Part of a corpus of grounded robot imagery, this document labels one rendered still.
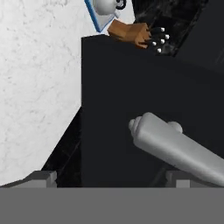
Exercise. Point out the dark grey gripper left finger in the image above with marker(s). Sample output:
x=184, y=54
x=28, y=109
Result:
x=40, y=178

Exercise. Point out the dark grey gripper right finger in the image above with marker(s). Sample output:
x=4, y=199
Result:
x=182, y=179

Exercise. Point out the blue-rimmed tray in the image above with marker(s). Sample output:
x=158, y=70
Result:
x=102, y=22

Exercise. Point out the white kettle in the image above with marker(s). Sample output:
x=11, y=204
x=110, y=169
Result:
x=105, y=5

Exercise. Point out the brown wooden knife block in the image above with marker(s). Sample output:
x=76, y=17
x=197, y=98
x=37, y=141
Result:
x=129, y=32

